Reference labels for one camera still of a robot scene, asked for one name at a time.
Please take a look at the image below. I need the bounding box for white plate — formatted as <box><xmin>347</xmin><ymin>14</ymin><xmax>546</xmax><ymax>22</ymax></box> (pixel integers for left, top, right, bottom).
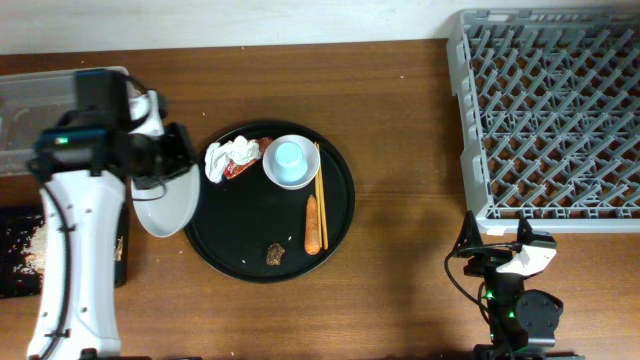
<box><xmin>131</xmin><ymin>164</ymin><xmax>200</xmax><ymax>238</ymax></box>

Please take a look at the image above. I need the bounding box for orange carrot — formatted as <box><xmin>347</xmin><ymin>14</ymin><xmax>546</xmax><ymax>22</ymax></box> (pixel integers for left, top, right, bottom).
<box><xmin>304</xmin><ymin>195</ymin><xmax>320</xmax><ymax>255</ymax></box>

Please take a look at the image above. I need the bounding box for red snack wrapper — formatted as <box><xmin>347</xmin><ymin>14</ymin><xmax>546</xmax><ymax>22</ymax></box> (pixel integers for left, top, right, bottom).
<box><xmin>224</xmin><ymin>136</ymin><xmax>273</xmax><ymax>180</ymax></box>

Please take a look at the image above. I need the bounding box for wooden chopstick right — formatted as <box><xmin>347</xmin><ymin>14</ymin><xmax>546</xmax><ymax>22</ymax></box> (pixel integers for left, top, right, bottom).
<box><xmin>315</xmin><ymin>143</ymin><xmax>329</xmax><ymax>250</ymax></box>

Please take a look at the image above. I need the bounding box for rice pile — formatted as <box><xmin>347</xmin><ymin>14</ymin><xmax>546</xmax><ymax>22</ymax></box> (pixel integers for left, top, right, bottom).
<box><xmin>7</xmin><ymin>215</ymin><xmax>48</xmax><ymax>275</ymax></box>

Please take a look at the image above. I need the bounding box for grey dishwasher rack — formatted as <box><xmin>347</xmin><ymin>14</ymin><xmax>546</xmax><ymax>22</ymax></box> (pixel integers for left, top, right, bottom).
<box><xmin>447</xmin><ymin>6</ymin><xmax>639</xmax><ymax>235</ymax></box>

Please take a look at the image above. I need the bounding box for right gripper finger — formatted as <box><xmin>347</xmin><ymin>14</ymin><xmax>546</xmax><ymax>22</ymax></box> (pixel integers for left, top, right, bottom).
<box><xmin>452</xmin><ymin>210</ymin><xmax>483</xmax><ymax>258</ymax></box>
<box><xmin>516</xmin><ymin>218</ymin><xmax>534</xmax><ymax>244</ymax></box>

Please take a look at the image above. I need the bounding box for clear plastic bin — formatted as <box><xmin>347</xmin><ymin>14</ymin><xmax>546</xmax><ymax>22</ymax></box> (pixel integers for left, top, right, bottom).
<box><xmin>0</xmin><ymin>65</ymin><xmax>145</xmax><ymax>177</ymax></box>

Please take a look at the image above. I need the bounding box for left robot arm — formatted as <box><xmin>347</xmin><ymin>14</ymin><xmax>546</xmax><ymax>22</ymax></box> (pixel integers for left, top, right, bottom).
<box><xmin>27</xmin><ymin>90</ymin><xmax>200</xmax><ymax>359</ymax></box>

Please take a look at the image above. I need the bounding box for round black tray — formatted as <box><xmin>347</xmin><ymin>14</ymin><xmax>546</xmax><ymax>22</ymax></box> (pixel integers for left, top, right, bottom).
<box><xmin>184</xmin><ymin>120</ymin><xmax>355</xmax><ymax>283</ymax></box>

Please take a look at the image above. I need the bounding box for wooden chopstick left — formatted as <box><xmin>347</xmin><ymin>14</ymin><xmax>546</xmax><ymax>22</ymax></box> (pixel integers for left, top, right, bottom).
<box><xmin>314</xmin><ymin>142</ymin><xmax>323</xmax><ymax>250</ymax></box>

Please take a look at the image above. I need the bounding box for light blue cup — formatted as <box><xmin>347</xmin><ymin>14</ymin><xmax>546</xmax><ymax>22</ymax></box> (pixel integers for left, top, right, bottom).
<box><xmin>275</xmin><ymin>142</ymin><xmax>308</xmax><ymax>185</ymax></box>

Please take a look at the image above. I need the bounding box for brown food scrap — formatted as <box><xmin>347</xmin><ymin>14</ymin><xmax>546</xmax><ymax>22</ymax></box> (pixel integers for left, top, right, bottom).
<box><xmin>266</xmin><ymin>243</ymin><xmax>285</xmax><ymax>266</ymax></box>

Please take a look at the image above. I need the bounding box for wooden chopstick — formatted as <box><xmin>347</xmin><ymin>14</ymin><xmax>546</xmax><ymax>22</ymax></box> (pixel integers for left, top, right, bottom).
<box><xmin>314</xmin><ymin>142</ymin><xmax>323</xmax><ymax>250</ymax></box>
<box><xmin>315</xmin><ymin>143</ymin><xmax>329</xmax><ymax>250</ymax></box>

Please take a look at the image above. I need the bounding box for black waste bin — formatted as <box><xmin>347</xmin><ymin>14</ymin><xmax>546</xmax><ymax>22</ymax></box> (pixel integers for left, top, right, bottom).
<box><xmin>0</xmin><ymin>198</ymin><xmax>130</xmax><ymax>300</ymax></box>

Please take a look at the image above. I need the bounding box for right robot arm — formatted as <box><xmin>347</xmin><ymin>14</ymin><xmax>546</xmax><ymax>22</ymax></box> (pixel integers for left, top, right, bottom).
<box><xmin>444</xmin><ymin>211</ymin><xmax>578</xmax><ymax>360</ymax></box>

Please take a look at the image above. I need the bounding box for white tissue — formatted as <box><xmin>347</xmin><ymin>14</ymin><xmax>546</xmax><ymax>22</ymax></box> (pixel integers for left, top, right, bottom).
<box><xmin>205</xmin><ymin>136</ymin><xmax>262</xmax><ymax>183</ymax></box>

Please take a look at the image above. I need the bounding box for white bowl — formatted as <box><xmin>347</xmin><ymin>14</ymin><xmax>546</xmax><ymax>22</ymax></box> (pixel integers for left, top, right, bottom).
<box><xmin>262</xmin><ymin>135</ymin><xmax>321</xmax><ymax>190</ymax></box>

